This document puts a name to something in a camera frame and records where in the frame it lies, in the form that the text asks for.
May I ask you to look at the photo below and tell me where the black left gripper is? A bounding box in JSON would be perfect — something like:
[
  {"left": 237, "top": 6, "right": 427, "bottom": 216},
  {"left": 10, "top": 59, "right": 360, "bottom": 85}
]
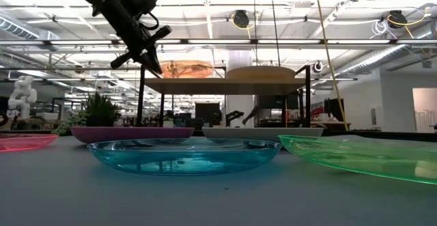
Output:
[{"left": 100, "top": 0, "right": 173, "bottom": 75}]

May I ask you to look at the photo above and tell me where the orange transparent plastic plate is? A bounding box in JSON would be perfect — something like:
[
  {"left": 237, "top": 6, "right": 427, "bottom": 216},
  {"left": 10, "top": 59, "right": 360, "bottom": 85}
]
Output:
[{"left": 159, "top": 59, "right": 215, "bottom": 80}]

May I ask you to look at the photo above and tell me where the purple matte plate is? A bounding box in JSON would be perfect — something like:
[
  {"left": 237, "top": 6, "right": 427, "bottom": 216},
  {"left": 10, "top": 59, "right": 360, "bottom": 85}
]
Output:
[{"left": 70, "top": 126, "right": 195, "bottom": 144}]

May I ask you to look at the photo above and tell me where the cream matte plate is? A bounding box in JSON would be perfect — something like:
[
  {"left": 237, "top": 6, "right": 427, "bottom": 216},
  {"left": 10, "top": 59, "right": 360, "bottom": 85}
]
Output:
[{"left": 226, "top": 65, "right": 297, "bottom": 81}]

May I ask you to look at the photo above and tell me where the blue transparent plastic plate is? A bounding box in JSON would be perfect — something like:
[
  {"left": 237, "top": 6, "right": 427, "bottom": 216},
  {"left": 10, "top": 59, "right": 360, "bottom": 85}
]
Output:
[{"left": 86, "top": 137, "right": 283, "bottom": 177}]

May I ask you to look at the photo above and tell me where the white matte plate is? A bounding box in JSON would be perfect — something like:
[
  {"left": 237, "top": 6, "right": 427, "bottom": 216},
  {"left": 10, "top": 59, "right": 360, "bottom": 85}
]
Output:
[{"left": 201, "top": 126, "right": 324, "bottom": 141}]

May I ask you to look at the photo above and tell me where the red transparent plastic plate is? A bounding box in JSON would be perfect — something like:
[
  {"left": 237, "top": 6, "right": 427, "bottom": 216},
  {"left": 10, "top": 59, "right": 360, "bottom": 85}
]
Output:
[{"left": 0, "top": 133, "right": 59, "bottom": 153}]

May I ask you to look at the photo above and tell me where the green transparent plastic plate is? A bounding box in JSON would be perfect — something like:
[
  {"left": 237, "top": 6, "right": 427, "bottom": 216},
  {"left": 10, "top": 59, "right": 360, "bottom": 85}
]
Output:
[{"left": 277, "top": 134, "right": 437, "bottom": 186}]

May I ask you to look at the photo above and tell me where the green succulent plant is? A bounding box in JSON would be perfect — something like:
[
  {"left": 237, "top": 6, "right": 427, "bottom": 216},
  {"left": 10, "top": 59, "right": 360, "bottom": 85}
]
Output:
[{"left": 53, "top": 91, "right": 122, "bottom": 137}]

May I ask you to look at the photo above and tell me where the white building column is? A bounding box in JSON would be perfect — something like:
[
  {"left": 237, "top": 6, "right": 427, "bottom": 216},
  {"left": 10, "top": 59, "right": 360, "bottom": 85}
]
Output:
[{"left": 226, "top": 50, "right": 255, "bottom": 128}]

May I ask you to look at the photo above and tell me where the black hanging cable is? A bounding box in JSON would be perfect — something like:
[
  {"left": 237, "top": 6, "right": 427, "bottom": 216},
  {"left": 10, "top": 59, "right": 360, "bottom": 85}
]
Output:
[{"left": 268, "top": 0, "right": 283, "bottom": 70}]

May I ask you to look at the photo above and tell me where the black ceiling cable reel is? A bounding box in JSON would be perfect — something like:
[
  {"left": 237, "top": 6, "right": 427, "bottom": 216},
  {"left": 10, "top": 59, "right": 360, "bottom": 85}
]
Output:
[
  {"left": 232, "top": 10, "right": 251, "bottom": 29},
  {"left": 386, "top": 10, "right": 408, "bottom": 29}
]

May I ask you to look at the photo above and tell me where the wooden shelf black metal frame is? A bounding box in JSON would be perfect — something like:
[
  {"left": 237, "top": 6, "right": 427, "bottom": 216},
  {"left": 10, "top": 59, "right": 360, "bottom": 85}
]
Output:
[{"left": 136, "top": 64, "right": 312, "bottom": 128}]

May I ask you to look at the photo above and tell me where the yellow hanging cable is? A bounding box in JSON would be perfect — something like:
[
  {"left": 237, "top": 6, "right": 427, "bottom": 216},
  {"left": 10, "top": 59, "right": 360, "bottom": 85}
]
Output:
[{"left": 313, "top": 0, "right": 349, "bottom": 132}]

